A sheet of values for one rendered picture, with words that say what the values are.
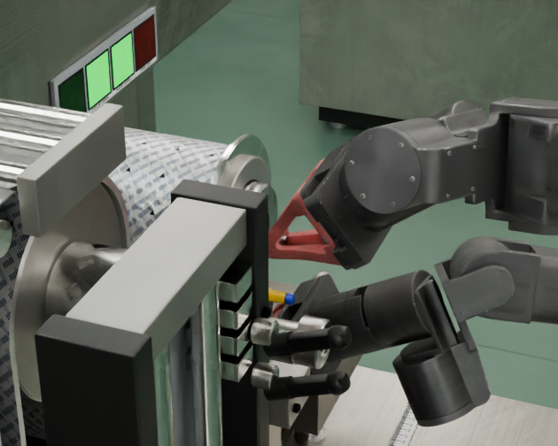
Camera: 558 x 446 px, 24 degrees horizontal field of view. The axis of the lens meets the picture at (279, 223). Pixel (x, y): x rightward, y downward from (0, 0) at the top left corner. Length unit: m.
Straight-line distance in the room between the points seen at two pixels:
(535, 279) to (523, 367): 1.99
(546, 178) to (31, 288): 0.34
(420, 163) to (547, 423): 0.65
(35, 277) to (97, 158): 0.08
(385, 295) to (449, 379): 0.09
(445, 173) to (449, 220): 2.80
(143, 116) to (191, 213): 1.34
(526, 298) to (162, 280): 0.52
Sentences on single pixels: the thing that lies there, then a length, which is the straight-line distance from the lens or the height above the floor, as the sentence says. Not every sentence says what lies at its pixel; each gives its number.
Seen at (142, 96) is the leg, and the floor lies 0.96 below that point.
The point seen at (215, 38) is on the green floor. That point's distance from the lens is 4.85.
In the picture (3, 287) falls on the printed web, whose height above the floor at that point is 1.37.
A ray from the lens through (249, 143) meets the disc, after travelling 1.03.
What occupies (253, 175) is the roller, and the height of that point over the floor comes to 1.29.
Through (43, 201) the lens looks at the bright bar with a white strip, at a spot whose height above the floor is 1.44.
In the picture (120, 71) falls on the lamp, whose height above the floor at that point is 1.17.
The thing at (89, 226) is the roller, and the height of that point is 1.36.
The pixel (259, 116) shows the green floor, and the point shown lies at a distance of 4.21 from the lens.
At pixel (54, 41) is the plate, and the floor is 1.26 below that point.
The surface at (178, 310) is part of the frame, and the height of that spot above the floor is 1.43.
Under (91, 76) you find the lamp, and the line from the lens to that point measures 1.47.
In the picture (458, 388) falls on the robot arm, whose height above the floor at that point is 1.11.
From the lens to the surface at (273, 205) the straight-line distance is 1.05.
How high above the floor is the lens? 1.76
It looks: 29 degrees down
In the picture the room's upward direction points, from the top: straight up
